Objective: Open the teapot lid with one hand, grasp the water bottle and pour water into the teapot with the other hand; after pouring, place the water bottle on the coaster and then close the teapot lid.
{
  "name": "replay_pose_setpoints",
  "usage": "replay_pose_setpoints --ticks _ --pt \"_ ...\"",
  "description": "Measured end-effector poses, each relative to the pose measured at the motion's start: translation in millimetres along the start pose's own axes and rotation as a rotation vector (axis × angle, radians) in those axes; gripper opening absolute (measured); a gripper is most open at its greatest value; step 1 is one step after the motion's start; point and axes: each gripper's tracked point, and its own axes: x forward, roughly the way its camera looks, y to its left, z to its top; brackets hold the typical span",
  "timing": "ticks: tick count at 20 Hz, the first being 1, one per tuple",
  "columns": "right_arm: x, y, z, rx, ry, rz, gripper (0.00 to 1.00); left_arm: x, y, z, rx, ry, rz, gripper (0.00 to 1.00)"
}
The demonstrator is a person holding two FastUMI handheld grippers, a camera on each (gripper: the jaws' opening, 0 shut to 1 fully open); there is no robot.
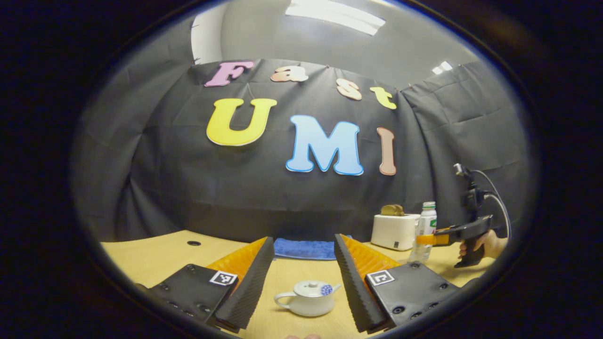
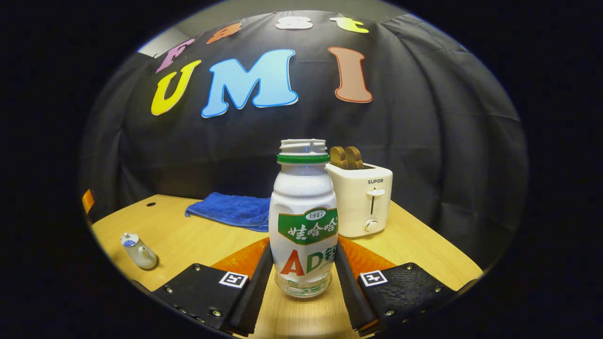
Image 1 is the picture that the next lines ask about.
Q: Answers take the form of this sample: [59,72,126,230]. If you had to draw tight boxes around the long ceiling light panel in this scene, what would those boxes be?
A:
[285,0,387,36]

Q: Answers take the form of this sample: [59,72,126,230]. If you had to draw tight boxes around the white teacup lid blue flower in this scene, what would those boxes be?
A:
[293,281,334,299]

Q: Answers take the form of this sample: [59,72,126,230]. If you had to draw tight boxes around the blue folded towel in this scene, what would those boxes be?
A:
[273,235,353,261]

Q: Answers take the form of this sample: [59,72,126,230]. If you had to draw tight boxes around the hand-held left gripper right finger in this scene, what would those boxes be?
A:
[334,234,461,334]

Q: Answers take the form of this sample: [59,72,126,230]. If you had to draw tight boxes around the black backdrop cloth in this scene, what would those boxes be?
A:
[71,59,535,243]

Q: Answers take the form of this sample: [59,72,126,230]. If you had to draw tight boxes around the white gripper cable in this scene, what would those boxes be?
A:
[484,192,513,238]

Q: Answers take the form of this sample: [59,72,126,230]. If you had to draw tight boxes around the white toaster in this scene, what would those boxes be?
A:
[371,213,421,251]

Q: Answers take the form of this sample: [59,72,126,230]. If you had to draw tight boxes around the white water bottle green label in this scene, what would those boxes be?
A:
[408,202,438,264]

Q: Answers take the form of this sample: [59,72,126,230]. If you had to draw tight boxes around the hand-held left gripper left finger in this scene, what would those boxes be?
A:
[141,236,275,334]

